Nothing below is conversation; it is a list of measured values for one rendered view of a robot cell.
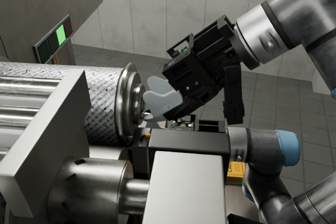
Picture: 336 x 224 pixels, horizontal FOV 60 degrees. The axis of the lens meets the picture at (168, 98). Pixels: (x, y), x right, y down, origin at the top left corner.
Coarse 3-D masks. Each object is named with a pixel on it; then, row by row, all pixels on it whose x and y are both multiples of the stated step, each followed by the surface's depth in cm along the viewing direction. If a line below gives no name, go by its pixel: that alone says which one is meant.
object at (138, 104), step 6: (138, 84) 51; (138, 90) 49; (144, 90) 54; (132, 96) 49; (138, 96) 49; (132, 102) 49; (138, 102) 49; (144, 102) 55; (132, 108) 49; (138, 108) 49; (144, 108) 55; (132, 114) 49; (138, 114) 49; (132, 120) 50; (138, 120) 50
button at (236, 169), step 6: (234, 162) 84; (240, 162) 84; (228, 168) 82; (234, 168) 82; (240, 168) 82; (228, 174) 80; (234, 174) 80; (240, 174) 80; (228, 180) 81; (234, 180) 81; (240, 180) 80
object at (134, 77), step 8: (136, 72) 51; (120, 80) 48; (128, 80) 48; (136, 80) 52; (128, 88) 47; (128, 96) 47; (128, 104) 47; (128, 112) 47; (128, 120) 47; (128, 128) 48
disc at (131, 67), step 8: (128, 64) 49; (128, 72) 49; (120, 88) 46; (120, 96) 45; (120, 104) 45; (120, 112) 45; (120, 120) 46; (120, 128) 46; (120, 136) 47; (128, 136) 52
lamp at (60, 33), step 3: (60, 27) 92; (57, 30) 90; (60, 30) 92; (63, 30) 94; (57, 33) 90; (60, 33) 92; (63, 33) 95; (57, 36) 91; (60, 36) 93; (63, 36) 95; (60, 39) 93; (63, 39) 95; (60, 42) 93
